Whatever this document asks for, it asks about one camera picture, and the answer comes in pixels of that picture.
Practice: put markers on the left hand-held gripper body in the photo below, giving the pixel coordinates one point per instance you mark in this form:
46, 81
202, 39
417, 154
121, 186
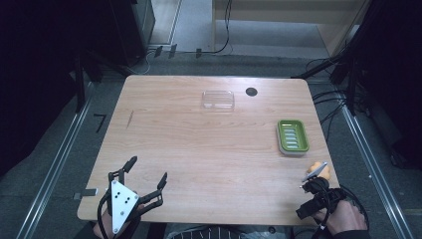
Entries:
123, 202

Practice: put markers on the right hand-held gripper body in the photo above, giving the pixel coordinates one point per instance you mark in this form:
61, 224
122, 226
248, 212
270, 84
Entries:
320, 195

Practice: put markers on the orange soap bar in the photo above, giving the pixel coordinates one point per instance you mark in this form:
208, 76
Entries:
323, 171

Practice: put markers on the green soap dish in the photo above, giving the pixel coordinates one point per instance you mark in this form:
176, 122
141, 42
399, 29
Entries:
293, 136

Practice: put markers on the person's left hand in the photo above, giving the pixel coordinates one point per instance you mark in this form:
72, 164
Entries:
103, 225

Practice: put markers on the person's right hand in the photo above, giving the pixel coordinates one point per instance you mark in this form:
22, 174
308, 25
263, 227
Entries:
345, 219

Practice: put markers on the grey tape strip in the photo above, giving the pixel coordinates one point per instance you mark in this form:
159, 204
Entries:
87, 192

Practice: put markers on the person's striped clothing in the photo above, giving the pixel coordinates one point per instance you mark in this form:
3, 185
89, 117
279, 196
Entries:
202, 233

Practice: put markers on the black metal stand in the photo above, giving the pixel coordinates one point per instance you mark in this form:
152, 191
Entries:
79, 86
350, 79

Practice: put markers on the clear plastic container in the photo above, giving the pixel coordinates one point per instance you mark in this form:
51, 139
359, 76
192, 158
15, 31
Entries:
218, 100

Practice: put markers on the dark tape piece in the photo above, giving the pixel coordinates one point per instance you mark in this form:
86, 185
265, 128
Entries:
172, 51
158, 51
198, 53

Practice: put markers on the black round table grommet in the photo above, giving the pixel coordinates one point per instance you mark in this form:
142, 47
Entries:
251, 91

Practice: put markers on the black cabinet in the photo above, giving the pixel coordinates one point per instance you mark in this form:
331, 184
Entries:
132, 30

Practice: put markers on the light wooden furniture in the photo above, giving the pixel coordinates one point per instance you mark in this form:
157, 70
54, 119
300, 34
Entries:
331, 23

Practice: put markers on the metal floor rail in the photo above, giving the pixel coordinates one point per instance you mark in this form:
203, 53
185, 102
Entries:
53, 166
375, 172

